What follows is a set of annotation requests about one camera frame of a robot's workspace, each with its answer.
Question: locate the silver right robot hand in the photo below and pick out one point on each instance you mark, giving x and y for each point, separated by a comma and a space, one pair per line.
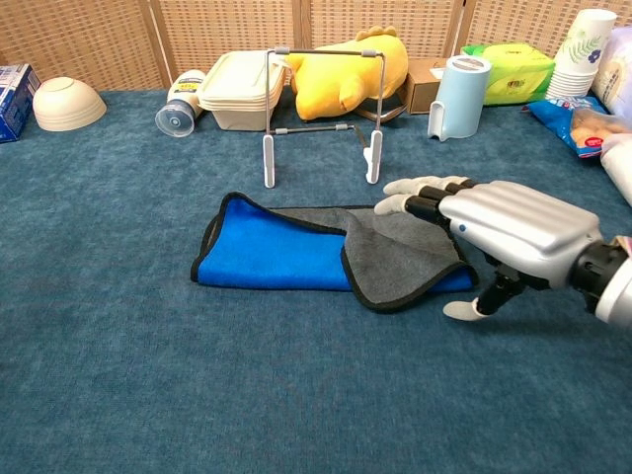
518, 222

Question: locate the grey and blue cloth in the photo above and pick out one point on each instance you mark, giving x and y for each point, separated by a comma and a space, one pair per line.
266, 257

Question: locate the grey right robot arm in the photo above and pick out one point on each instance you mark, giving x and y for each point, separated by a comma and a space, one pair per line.
617, 286

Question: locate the blue cookie snack bag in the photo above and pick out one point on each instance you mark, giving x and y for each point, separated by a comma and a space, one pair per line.
587, 128

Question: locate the translucent plastic bag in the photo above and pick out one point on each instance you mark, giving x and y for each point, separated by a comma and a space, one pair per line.
619, 163

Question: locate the light blue cylindrical mug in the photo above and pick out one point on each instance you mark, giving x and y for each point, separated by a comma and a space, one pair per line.
464, 99

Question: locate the green tissue pack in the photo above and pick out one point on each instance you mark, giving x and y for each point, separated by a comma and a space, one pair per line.
518, 74

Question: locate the brown cardboard box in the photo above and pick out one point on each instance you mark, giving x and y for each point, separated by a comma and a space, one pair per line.
419, 91

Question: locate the stack of paper cups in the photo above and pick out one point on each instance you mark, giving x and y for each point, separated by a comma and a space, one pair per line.
577, 54

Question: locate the yellow plush toy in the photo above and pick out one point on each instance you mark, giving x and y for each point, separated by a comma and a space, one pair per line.
326, 84

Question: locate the beige plastic lunch box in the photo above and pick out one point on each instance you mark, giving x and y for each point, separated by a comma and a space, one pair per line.
232, 94

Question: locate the wicker folding screen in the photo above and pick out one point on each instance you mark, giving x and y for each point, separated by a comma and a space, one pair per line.
232, 29

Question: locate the mayonnaise squeeze bottle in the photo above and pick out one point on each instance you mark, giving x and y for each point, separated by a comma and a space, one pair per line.
174, 121

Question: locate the blue table carpet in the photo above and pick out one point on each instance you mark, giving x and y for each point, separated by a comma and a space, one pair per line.
99, 222

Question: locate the beige upturned bowl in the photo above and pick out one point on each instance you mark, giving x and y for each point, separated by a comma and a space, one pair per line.
66, 106

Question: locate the blue toothpaste box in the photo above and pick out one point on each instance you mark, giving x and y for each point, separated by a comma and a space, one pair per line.
15, 103

